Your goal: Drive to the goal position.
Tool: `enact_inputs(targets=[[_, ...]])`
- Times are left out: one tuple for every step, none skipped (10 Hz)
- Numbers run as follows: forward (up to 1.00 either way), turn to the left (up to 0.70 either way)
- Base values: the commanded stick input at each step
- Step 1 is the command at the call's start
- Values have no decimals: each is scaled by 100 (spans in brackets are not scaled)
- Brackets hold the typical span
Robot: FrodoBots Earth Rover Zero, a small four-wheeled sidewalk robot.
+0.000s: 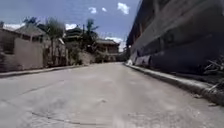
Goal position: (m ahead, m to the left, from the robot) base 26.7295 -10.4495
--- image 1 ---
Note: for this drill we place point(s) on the brown house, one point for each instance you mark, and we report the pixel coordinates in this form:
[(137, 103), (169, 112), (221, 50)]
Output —
[(107, 48)]

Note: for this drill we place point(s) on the grey concrete road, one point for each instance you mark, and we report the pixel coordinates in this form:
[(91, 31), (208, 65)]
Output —
[(100, 96)]

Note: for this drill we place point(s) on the palm tree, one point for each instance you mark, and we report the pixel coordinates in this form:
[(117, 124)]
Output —
[(89, 33)]

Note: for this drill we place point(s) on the house with tiered roof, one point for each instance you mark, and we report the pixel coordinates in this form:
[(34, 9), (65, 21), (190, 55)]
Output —
[(74, 34)]

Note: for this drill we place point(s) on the raised concrete kerb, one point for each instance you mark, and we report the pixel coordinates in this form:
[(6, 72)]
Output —
[(173, 81)]

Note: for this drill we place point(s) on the clump of trees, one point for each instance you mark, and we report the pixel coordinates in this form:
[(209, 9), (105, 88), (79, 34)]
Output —
[(55, 31)]

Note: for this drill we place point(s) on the long dark building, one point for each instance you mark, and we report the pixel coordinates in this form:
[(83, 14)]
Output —
[(180, 36)]

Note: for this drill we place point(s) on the grey kerb strip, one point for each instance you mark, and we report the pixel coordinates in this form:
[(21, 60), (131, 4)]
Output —
[(33, 71)]

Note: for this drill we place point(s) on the house with grey roof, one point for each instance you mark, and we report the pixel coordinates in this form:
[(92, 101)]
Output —
[(30, 31)]

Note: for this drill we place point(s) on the pile of dry branches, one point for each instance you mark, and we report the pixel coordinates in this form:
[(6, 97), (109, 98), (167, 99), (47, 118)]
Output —
[(215, 68)]

